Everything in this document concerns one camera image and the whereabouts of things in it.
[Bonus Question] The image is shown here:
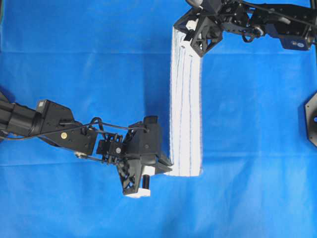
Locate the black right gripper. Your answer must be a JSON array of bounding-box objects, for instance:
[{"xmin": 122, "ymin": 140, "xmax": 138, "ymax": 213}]
[{"xmin": 174, "ymin": 7, "xmax": 223, "ymax": 57}]

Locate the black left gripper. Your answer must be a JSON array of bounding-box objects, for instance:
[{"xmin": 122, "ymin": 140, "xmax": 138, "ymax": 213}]
[{"xmin": 116, "ymin": 122, "xmax": 173, "ymax": 198}]

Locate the white blue striped towel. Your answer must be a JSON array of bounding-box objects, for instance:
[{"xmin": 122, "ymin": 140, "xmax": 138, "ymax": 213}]
[{"xmin": 168, "ymin": 29, "xmax": 203, "ymax": 177}]

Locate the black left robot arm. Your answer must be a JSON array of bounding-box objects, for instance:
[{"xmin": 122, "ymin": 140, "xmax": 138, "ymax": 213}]
[{"xmin": 0, "ymin": 95, "xmax": 173, "ymax": 198}]

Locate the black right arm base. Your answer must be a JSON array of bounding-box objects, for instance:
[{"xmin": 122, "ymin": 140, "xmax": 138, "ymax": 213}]
[{"xmin": 305, "ymin": 93, "xmax": 317, "ymax": 147}]

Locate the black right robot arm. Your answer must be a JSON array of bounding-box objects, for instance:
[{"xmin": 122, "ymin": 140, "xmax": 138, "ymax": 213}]
[{"xmin": 169, "ymin": 0, "xmax": 317, "ymax": 176}]

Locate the blue table cloth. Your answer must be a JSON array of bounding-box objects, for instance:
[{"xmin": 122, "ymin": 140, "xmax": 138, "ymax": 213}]
[{"xmin": 0, "ymin": 0, "xmax": 317, "ymax": 238}]

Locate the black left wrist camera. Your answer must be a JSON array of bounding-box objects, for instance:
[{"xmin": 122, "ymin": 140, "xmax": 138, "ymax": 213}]
[{"xmin": 143, "ymin": 116, "xmax": 158, "ymax": 128}]

